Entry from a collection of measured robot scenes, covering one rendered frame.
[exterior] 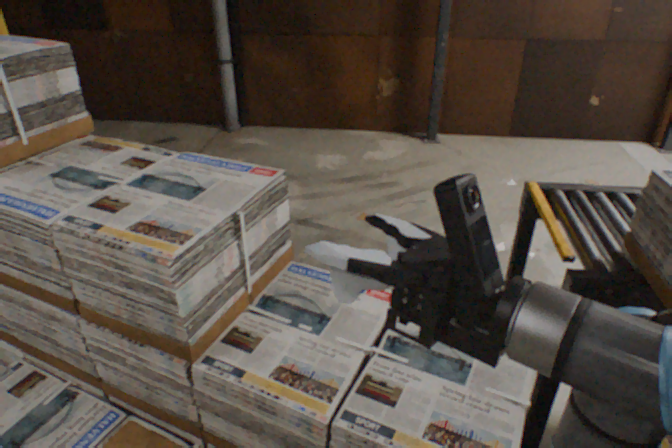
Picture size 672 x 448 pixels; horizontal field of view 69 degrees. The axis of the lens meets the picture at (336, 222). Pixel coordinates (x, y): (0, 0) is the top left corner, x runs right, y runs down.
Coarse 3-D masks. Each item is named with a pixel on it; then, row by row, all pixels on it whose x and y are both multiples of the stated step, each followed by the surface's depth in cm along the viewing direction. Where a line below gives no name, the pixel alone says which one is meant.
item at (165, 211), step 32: (192, 160) 112; (224, 160) 112; (128, 192) 98; (160, 192) 98; (192, 192) 98; (224, 192) 98; (256, 192) 98; (64, 224) 88; (96, 224) 87; (128, 224) 87; (160, 224) 87; (192, 224) 87; (160, 256) 79
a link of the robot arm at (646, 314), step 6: (630, 312) 54; (636, 312) 54; (642, 312) 54; (648, 312) 54; (654, 312) 54; (660, 312) 50; (666, 312) 49; (642, 318) 51; (648, 318) 50; (654, 318) 50; (660, 318) 49; (666, 318) 48; (660, 324) 48; (666, 324) 48
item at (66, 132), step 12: (84, 120) 125; (48, 132) 117; (60, 132) 120; (72, 132) 123; (84, 132) 126; (12, 144) 110; (36, 144) 115; (48, 144) 118; (0, 156) 108; (12, 156) 111; (24, 156) 113; (0, 336) 125
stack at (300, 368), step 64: (64, 320) 103; (256, 320) 101; (320, 320) 100; (384, 320) 101; (128, 384) 105; (192, 384) 94; (256, 384) 86; (320, 384) 86; (384, 384) 86; (448, 384) 86; (512, 384) 86
